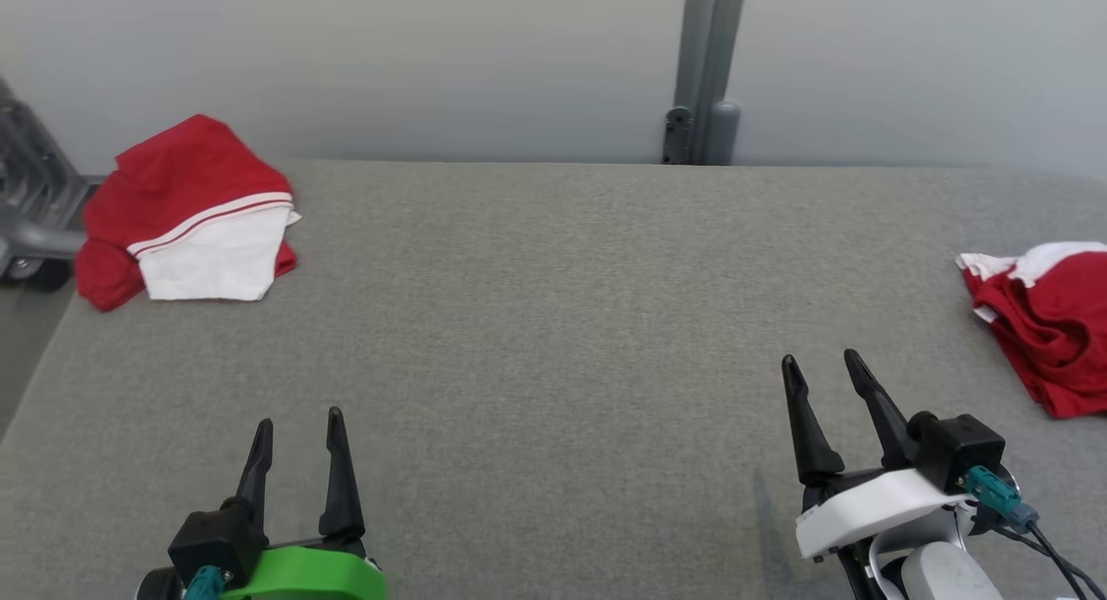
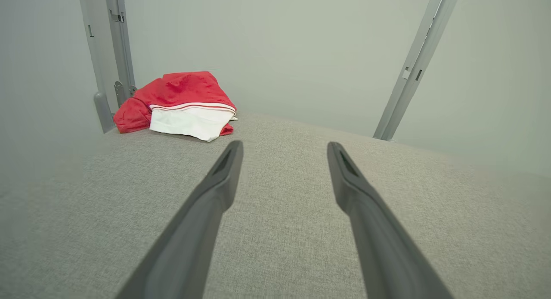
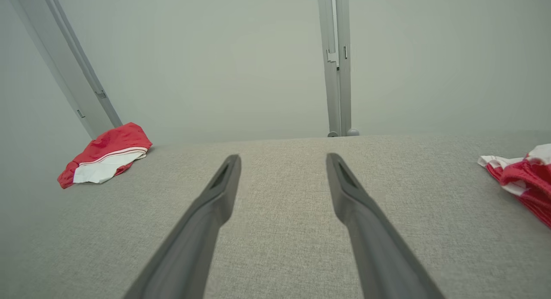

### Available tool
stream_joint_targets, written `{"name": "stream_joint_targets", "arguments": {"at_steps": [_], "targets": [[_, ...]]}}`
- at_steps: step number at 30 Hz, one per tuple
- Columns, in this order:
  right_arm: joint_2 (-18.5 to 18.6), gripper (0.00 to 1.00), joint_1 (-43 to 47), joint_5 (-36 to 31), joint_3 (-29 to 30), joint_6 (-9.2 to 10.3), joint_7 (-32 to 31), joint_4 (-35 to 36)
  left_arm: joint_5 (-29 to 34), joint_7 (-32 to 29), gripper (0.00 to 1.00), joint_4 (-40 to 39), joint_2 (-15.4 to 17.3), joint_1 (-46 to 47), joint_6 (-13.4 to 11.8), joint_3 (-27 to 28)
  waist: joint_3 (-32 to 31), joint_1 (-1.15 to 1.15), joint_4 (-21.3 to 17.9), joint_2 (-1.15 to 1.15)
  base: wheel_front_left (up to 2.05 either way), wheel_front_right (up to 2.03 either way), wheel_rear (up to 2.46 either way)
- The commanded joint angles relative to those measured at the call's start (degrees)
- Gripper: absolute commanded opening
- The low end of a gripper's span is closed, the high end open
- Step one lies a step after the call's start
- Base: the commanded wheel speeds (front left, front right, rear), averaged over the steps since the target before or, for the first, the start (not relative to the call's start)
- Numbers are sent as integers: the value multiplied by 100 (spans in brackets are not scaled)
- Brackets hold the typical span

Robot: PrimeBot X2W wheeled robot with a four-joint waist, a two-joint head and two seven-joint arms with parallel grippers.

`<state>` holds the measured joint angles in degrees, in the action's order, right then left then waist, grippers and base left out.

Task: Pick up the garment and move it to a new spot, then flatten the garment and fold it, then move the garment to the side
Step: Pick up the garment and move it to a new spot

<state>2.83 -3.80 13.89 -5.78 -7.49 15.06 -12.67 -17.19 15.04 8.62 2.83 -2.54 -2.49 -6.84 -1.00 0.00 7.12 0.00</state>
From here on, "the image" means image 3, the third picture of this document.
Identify red basketball jersey number 23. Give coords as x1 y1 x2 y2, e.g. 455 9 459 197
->
57 122 153 190

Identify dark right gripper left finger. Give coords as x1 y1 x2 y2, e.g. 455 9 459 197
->
123 154 242 299

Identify grey slanted partition post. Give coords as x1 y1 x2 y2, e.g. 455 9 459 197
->
4 0 123 140

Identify red shorts with white stripes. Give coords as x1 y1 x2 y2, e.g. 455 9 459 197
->
477 143 551 230

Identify grey metal partition post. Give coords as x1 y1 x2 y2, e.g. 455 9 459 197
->
316 0 352 137

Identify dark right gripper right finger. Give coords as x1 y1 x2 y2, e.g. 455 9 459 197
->
326 153 446 299

